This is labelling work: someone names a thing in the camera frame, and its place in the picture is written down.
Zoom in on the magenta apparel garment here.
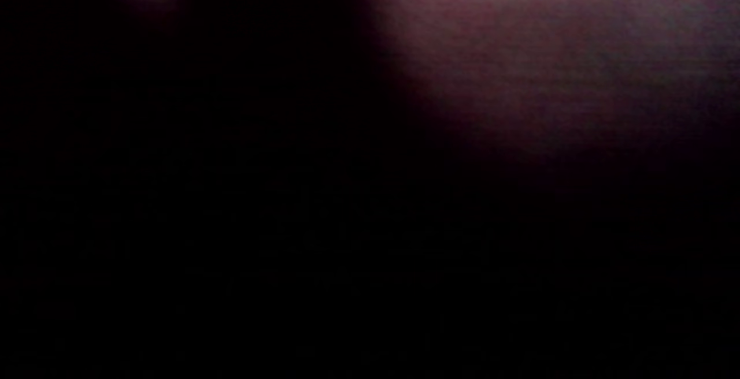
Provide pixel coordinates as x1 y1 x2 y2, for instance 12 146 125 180
92 0 740 206

